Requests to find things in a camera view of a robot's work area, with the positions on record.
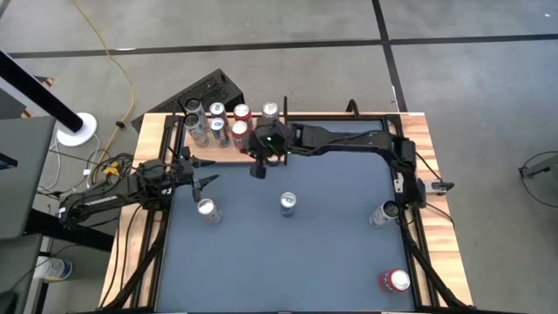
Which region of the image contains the red Fanta strawberry can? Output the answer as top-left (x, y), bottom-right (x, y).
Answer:
top-left (229, 119), bottom-right (252, 153)
top-left (233, 103), bottom-right (254, 126)
top-left (377, 268), bottom-right (412, 293)

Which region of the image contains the white bottle with blue label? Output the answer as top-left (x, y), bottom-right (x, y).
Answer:
top-left (33, 256), bottom-right (74, 282)

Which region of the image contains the blue silver Red Bull can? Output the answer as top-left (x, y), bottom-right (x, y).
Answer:
top-left (208, 101), bottom-right (228, 123)
top-left (209, 116), bottom-right (232, 148)
top-left (279, 191), bottom-right (298, 218)

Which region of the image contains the blue grey table mat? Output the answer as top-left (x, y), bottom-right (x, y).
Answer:
top-left (155, 119), bottom-right (416, 311)

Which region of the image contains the silver Diet Coke can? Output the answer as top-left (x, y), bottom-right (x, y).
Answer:
top-left (196, 198), bottom-right (223, 226)
top-left (261, 101), bottom-right (281, 121)

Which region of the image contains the wooden shelf with black frame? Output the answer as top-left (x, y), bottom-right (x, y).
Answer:
top-left (176, 96), bottom-right (289, 167)

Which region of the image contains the grey cabinet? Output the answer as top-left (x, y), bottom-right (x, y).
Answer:
top-left (0, 115), bottom-right (57, 242)

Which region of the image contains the black metal table frame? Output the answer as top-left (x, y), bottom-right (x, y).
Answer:
top-left (99, 112), bottom-right (474, 314)

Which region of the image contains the black floor beam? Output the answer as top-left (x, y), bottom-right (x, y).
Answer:
top-left (24, 208), bottom-right (115, 253)

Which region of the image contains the yellow cable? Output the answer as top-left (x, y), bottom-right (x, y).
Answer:
top-left (69, 0), bottom-right (135, 165)

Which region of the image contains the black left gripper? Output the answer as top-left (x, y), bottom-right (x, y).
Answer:
top-left (167, 147), bottom-right (221, 203)

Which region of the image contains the tall white Celsius can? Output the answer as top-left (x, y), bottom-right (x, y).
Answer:
top-left (369, 200), bottom-right (401, 229)
top-left (182, 113), bottom-right (210, 148)
top-left (183, 97), bottom-right (209, 126)

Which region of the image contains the thin black cable loop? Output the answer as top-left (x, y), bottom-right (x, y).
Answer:
top-left (516, 150), bottom-right (558, 222)

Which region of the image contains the black perforated metal box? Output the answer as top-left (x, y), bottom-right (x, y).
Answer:
top-left (130, 68), bottom-right (248, 132)

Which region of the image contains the black pole with white base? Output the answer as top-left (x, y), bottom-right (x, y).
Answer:
top-left (0, 51), bottom-right (98, 148)

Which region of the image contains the small grey connector box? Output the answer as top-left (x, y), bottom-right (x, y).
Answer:
top-left (425, 180), bottom-right (455, 194)

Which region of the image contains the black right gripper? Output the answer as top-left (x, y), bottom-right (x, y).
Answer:
top-left (248, 116), bottom-right (292, 181)

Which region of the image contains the black cable bundle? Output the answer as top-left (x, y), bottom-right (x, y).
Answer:
top-left (98, 151), bottom-right (137, 176)

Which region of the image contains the grey metal stand foot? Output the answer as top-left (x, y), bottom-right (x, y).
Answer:
top-left (518, 152), bottom-right (558, 180)

